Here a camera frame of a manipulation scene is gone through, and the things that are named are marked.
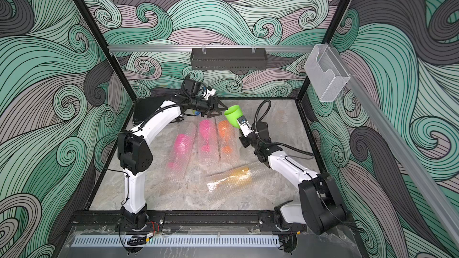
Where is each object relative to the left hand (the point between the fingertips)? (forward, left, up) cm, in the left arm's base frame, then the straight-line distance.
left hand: (225, 108), depth 81 cm
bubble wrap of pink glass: (-25, +24, -19) cm, 39 cm away
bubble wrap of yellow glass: (-26, -13, -19) cm, 35 cm away
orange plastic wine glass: (+3, +1, -18) cm, 18 cm away
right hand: (-4, -8, -11) cm, 14 cm away
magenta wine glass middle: (+2, +11, -17) cm, 21 cm away
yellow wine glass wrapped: (-26, -7, -17) cm, 32 cm away
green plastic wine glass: (-4, -3, +1) cm, 5 cm away
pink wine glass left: (-9, +22, -19) cm, 30 cm away
